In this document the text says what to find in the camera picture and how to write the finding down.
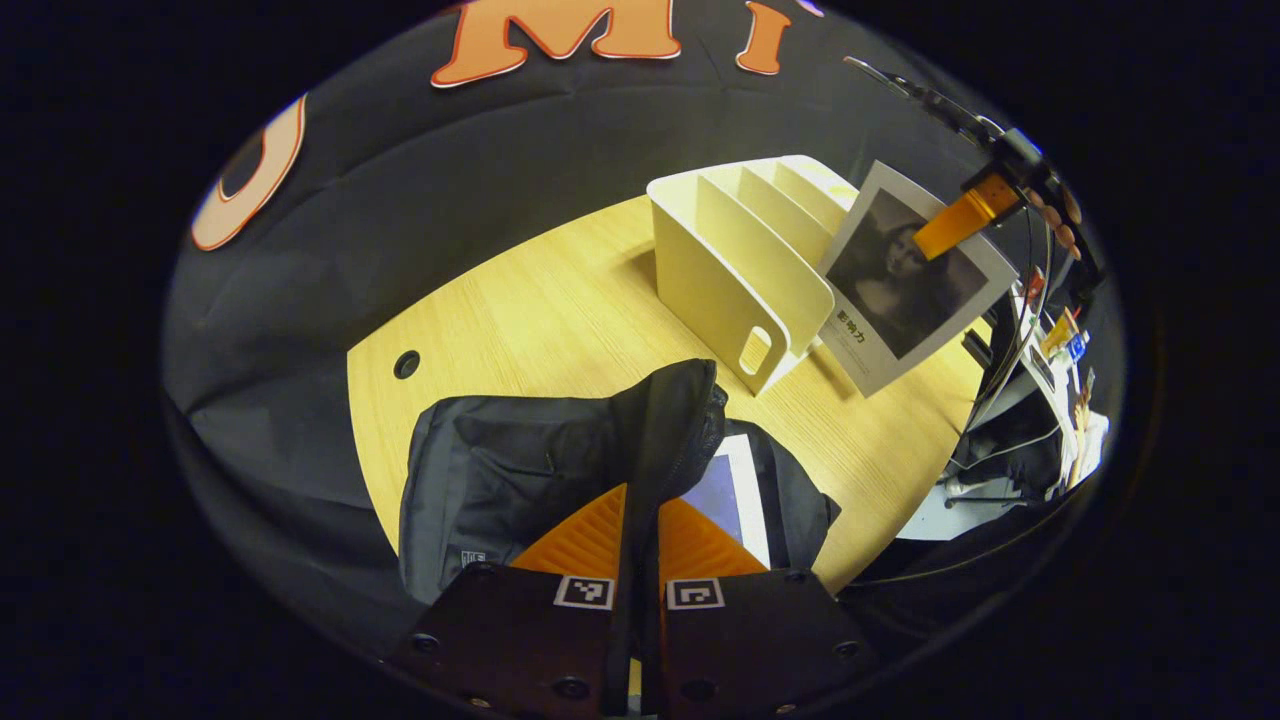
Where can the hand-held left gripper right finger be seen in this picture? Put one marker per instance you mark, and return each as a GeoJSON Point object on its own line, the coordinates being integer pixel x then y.
{"type": "Point", "coordinates": [760, 640]}

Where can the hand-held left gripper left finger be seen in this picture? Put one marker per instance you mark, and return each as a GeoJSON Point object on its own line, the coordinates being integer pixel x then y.
{"type": "Point", "coordinates": [520, 640]}

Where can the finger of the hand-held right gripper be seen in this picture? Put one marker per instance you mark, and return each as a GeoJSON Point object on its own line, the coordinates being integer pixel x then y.
{"type": "Point", "coordinates": [960, 218]}

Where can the grey portrait cover book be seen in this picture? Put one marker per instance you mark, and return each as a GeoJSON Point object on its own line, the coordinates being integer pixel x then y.
{"type": "Point", "coordinates": [900, 290]}

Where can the blue cover book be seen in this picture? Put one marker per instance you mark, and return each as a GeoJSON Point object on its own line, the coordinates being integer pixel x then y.
{"type": "Point", "coordinates": [725, 490]}

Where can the black schoolbag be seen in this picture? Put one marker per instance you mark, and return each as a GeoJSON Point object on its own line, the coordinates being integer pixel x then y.
{"type": "Point", "coordinates": [520, 470]}

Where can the white bookshelf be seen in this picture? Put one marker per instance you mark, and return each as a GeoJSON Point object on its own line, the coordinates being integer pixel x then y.
{"type": "Point", "coordinates": [720, 270]}

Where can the colourful background clutter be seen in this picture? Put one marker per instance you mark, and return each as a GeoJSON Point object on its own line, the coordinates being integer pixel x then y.
{"type": "Point", "coordinates": [1060, 340]}

